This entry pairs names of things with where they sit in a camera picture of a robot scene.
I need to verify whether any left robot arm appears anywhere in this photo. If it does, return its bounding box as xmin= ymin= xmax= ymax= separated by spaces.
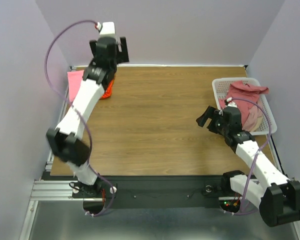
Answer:
xmin=46 ymin=36 xmax=129 ymax=197

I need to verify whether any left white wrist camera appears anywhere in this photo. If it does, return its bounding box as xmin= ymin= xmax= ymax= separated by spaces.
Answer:
xmin=95 ymin=21 xmax=116 ymax=38

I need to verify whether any aluminium frame rail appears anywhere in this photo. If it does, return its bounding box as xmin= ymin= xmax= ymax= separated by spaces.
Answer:
xmin=31 ymin=175 xmax=235 ymax=204

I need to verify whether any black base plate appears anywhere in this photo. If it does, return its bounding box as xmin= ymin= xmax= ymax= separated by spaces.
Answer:
xmin=72 ymin=174 xmax=251 ymax=210

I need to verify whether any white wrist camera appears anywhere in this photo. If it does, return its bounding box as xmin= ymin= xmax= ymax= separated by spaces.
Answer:
xmin=95 ymin=21 xmax=116 ymax=38
xmin=224 ymin=97 xmax=238 ymax=108

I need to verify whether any folded orange t-shirt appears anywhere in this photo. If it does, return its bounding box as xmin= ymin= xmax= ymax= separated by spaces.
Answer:
xmin=100 ymin=77 xmax=115 ymax=100

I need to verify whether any dusty red t-shirt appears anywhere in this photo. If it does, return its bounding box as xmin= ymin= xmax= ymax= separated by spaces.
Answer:
xmin=218 ymin=80 xmax=269 ymax=124

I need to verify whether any light pink garment in basket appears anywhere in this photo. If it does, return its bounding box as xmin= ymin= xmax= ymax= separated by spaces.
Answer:
xmin=241 ymin=106 xmax=263 ymax=132

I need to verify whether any pink t-shirt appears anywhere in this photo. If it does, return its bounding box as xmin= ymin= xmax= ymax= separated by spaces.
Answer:
xmin=67 ymin=70 xmax=84 ymax=103

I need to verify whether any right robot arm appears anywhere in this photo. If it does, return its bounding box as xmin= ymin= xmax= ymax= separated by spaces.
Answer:
xmin=196 ymin=106 xmax=300 ymax=227

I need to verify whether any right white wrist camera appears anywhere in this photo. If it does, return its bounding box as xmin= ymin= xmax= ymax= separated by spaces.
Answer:
xmin=224 ymin=97 xmax=238 ymax=108

